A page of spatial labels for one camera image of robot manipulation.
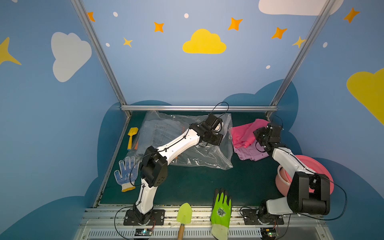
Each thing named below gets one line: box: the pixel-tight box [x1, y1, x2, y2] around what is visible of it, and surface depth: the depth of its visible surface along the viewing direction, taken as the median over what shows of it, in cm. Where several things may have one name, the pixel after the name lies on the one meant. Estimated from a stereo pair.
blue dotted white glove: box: [114, 156, 141, 192], surface depth 89 cm
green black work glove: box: [210, 188, 232, 240], surface depth 76 cm
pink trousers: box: [231, 119, 270, 148], surface depth 104 cm
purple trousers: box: [233, 138, 270, 162], surface depth 98 cm
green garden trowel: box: [177, 202, 193, 240], surface depth 77 cm
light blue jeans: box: [139, 119, 188, 154], surface depth 103 cm
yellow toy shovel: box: [127, 127, 139, 150], surface depth 106 cm
